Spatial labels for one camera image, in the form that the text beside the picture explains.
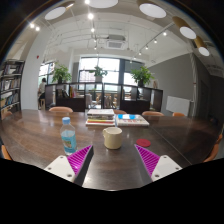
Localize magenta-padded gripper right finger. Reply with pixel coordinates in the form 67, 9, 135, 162
134, 144, 183, 183

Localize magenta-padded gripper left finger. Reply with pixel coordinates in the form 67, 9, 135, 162
43, 144, 95, 187

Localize clear blue-capped water bottle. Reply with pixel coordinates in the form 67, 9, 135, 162
60, 116, 78, 157

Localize flat round red coaster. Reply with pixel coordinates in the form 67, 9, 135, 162
135, 138, 152, 148

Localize blue-covered book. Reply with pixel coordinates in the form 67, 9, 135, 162
115, 113, 150, 128

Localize orange chairs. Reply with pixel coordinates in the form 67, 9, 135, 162
0, 105, 224, 163

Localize cream ceramic mug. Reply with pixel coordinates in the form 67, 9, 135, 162
102, 126, 123, 150

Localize white board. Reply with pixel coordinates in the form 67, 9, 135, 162
165, 95, 192, 116

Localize black open shelf unit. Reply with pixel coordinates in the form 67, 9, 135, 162
44, 82, 164, 114

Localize stack of books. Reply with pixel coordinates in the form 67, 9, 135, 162
85, 108, 116, 127

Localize person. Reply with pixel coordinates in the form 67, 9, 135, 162
37, 77, 48, 109

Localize green potted plant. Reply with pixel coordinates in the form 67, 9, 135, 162
51, 63, 73, 84
130, 65, 155, 88
89, 65, 109, 83

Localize tall bookshelf with books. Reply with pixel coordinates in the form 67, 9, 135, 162
0, 59, 26, 119

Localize ceiling air conditioner unit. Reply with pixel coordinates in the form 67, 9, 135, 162
105, 39, 127, 50

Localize ceiling lights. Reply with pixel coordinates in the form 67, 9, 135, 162
28, 0, 211, 57

